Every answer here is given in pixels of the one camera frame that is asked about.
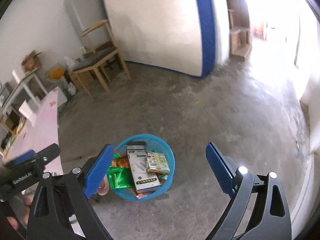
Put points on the wooden side stand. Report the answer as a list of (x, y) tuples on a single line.
[(240, 41)]

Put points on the white blue mattress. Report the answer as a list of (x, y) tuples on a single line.
[(178, 35)]

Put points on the wooden chair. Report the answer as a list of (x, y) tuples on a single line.
[(96, 61)]

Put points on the small white product box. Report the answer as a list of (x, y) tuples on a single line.
[(144, 181)]

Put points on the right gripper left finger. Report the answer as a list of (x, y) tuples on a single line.
[(60, 207)]

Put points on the yellow snack packet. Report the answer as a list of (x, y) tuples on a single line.
[(157, 162)]

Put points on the left hand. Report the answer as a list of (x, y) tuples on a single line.
[(20, 206)]

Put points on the grey refrigerator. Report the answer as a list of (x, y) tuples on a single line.
[(82, 15)]

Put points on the orange snack package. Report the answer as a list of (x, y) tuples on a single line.
[(120, 160)]

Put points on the green snack bag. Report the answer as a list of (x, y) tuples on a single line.
[(120, 178)]

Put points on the white shelf table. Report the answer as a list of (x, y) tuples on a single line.
[(25, 86)]

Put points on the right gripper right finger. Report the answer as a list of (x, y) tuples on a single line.
[(257, 209)]

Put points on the blue plastic trash basket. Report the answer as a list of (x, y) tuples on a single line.
[(153, 144)]

